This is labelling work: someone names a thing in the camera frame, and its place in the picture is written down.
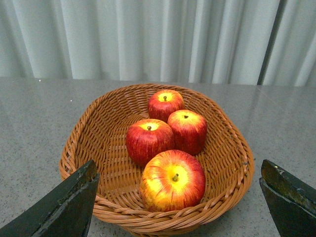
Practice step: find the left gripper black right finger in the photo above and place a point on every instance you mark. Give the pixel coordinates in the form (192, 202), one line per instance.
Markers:
(291, 202)

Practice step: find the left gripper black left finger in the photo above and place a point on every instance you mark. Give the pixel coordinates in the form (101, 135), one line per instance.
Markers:
(66, 211)

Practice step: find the red yellow apple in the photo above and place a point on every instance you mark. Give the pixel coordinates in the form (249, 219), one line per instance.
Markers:
(172, 180)

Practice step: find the light brown wicker apple basket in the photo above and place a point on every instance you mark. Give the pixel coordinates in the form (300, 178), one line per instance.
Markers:
(100, 134)

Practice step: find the red apple middle left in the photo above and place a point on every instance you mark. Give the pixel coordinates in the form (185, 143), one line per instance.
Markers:
(147, 138)

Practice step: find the red apple middle right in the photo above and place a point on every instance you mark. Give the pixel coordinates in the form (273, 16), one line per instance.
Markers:
(189, 129)

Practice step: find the red apple back of basket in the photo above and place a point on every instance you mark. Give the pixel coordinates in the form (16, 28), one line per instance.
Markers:
(163, 103)

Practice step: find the grey pleated curtain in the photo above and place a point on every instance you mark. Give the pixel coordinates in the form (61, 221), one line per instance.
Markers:
(263, 42)

